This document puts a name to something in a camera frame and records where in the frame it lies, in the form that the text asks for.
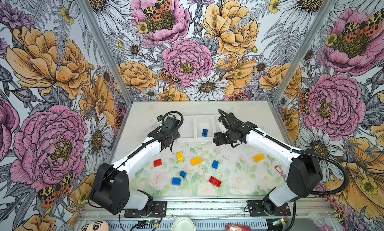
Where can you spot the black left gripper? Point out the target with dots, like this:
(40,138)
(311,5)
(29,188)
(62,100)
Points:
(176,134)

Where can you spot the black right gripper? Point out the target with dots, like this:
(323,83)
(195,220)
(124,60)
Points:
(219,138)

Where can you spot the red lego small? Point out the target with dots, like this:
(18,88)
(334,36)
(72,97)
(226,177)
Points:
(157,163)

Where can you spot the white three-compartment tray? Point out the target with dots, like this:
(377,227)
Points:
(193,125)

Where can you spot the blue lego long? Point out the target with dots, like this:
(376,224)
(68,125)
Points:
(205,132)

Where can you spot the yellow lego long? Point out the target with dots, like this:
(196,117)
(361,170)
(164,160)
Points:
(258,158)
(196,161)

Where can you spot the blue lego small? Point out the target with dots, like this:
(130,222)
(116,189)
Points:
(215,164)
(183,174)

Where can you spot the red lego long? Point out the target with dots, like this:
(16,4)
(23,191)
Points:
(217,183)

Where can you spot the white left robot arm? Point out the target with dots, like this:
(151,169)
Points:
(111,187)

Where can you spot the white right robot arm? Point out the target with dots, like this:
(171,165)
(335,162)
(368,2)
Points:
(304,171)

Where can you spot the yellow lego small centre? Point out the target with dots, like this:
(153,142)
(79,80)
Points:
(180,157)

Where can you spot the blue lego lower left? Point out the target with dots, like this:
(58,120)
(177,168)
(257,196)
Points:
(176,181)

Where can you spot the red key tag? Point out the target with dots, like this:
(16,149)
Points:
(279,170)

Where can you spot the green circuit board left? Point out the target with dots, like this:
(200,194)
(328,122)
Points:
(148,223)

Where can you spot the green circuit board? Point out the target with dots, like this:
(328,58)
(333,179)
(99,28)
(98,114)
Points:
(148,223)
(279,222)

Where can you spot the white round cup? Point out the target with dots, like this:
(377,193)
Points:
(183,224)

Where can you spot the red packet at bottom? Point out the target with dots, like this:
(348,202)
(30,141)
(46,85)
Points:
(232,227)

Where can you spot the green circuit board right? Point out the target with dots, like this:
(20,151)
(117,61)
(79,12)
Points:
(279,222)

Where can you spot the cartoon face toy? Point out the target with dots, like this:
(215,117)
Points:
(96,226)

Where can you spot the clear plastic bottle pink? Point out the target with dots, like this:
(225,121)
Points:
(319,222)

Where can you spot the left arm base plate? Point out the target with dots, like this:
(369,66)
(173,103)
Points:
(158,209)

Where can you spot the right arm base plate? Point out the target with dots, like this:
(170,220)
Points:
(261,208)

